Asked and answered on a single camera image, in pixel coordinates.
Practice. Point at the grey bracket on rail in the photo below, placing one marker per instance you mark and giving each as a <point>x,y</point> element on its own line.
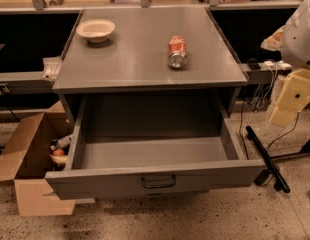
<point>52,66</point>

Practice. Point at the brown cardboard box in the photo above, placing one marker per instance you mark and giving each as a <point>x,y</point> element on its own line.
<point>26,159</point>

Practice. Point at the white bottle in box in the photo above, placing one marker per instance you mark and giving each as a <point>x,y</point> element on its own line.
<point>61,142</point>

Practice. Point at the black stand leg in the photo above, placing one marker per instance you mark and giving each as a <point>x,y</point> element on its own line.
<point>280,183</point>

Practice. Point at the orange fruit in box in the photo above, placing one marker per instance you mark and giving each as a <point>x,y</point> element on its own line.
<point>58,152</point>

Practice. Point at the white power strip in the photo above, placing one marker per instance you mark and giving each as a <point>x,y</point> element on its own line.
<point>280,65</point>

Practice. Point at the black drawer handle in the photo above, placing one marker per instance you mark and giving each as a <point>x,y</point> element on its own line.
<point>158,183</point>

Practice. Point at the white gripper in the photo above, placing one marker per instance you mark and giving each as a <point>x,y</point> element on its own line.
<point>299,40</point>

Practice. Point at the red coke can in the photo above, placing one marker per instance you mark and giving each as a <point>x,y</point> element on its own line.
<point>177,55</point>

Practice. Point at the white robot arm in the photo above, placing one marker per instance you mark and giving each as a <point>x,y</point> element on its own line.
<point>293,42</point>

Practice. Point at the white bowl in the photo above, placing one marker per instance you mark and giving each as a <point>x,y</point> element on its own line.
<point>96,30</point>

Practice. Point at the open grey top drawer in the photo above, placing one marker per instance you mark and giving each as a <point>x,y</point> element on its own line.
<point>120,138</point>

